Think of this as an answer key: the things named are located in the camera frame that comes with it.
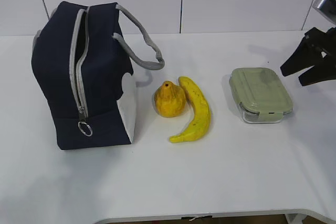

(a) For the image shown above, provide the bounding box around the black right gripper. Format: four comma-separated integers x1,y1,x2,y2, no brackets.
280,27,335,86

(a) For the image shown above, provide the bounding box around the green lid glass container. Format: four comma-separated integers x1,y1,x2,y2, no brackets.
229,67,293,124

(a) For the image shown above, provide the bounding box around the yellow banana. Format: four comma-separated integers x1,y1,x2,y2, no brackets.
169,76,212,143

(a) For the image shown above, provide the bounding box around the yellow pear-shaped fruit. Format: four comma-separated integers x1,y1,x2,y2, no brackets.
154,81,186,118

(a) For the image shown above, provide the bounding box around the navy blue lunch bag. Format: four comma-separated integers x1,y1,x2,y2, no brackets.
31,1,165,150

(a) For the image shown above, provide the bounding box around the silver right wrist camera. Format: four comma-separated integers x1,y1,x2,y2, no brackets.
312,0,335,25

